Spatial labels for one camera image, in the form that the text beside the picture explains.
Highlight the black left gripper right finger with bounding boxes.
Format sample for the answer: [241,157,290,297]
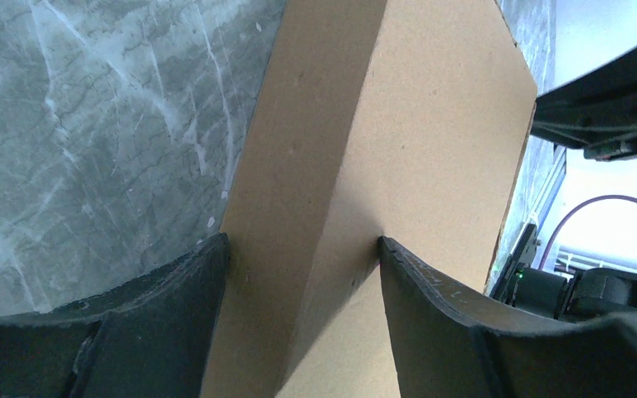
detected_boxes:
[378,236,637,397]

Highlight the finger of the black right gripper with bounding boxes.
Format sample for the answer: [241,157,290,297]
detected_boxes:
[531,47,637,161]

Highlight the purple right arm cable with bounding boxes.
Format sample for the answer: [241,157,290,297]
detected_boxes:
[537,194,637,284]

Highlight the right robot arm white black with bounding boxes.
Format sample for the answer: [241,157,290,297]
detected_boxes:
[489,47,637,322]

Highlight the brown cardboard box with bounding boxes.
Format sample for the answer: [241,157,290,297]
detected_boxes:
[201,1,537,397]

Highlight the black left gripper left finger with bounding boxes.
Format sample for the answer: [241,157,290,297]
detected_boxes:
[0,233,229,397]

